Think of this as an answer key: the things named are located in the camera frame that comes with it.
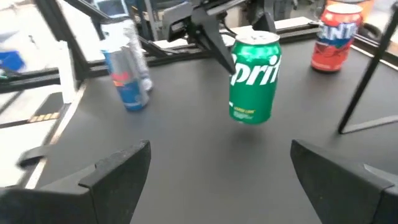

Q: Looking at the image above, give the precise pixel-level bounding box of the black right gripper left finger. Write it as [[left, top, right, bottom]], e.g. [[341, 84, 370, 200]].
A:
[[0, 139, 152, 224]]

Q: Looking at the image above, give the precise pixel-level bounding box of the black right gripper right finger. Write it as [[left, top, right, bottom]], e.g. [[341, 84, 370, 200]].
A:
[[290, 139, 398, 224]]

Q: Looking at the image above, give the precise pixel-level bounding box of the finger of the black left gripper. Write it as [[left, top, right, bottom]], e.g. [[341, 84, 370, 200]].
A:
[[190, 6, 238, 76], [247, 0, 278, 34]]

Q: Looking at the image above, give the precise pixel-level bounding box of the green Sprite can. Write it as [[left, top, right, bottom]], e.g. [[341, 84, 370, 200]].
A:
[[228, 30, 282, 126]]

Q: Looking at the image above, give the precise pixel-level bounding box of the red Fanta can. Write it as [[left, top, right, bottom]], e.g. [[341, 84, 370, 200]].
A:
[[310, 2, 364, 74]]

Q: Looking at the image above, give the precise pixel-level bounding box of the blue box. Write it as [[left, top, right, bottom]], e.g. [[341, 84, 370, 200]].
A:
[[0, 50, 25, 72]]

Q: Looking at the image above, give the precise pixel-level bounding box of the black diagonal frame strut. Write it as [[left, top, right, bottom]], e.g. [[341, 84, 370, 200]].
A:
[[32, 0, 93, 82]]

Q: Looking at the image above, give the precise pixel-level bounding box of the silver metal post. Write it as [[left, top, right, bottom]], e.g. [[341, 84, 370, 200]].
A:
[[57, 40, 79, 105]]

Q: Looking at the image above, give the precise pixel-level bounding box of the wood and black table frame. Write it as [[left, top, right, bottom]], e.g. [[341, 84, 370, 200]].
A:
[[0, 15, 398, 190]]

